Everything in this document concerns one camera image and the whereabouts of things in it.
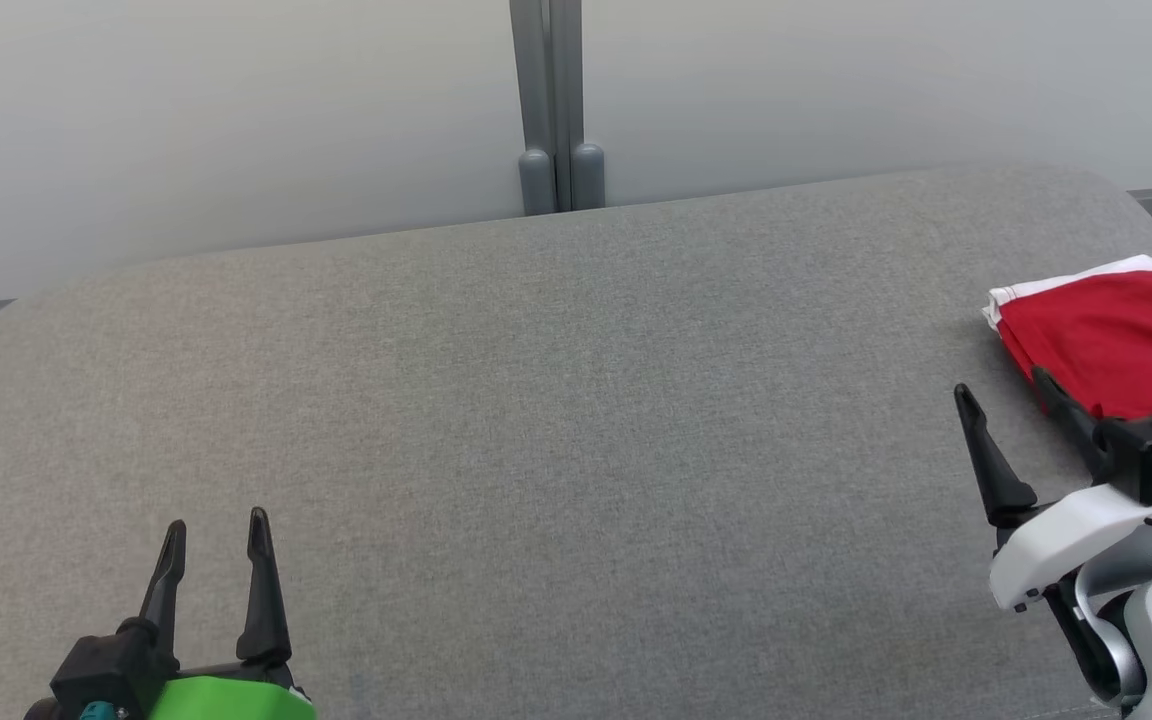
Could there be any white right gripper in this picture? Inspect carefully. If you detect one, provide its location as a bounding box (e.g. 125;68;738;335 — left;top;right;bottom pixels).
954;366;1152;613

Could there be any red basketball jersey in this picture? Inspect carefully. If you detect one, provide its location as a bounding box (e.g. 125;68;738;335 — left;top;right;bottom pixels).
983;255;1152;471

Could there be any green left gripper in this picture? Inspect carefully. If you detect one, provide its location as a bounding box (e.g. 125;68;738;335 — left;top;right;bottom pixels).
141;507;317;720

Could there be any grey fabric sofa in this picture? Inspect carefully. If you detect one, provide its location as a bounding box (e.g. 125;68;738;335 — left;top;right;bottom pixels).
0;165;1152;720

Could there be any grey partition post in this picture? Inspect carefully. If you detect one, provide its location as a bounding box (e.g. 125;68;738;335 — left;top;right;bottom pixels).
509;0;605;216

